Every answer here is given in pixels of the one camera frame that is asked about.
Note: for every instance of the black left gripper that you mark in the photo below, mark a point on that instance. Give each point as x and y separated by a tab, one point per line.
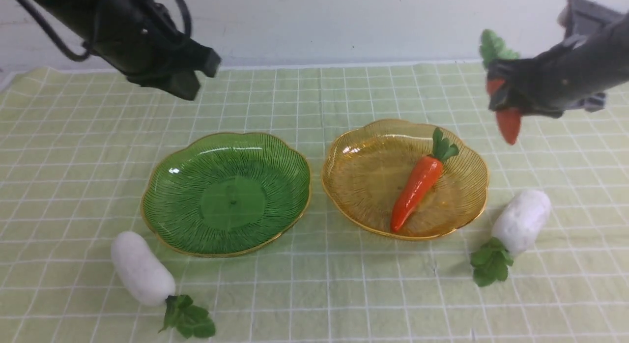
139	38

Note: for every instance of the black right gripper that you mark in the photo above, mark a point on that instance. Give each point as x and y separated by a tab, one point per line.
569	76

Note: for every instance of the orange toy carrot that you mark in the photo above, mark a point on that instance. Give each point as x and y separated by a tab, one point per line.
508	124
426	172

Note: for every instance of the white toy radish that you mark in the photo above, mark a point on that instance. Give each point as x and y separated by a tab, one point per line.
513	233
152	284

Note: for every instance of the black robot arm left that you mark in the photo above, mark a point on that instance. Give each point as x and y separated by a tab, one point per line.
77	15

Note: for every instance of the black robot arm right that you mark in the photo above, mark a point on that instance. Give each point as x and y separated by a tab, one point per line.
585	21

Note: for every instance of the green ribbed plastic plate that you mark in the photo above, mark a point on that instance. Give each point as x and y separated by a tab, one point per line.
227	194

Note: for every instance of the amber ribbed plastic plate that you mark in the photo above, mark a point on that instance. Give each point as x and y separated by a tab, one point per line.
367	168

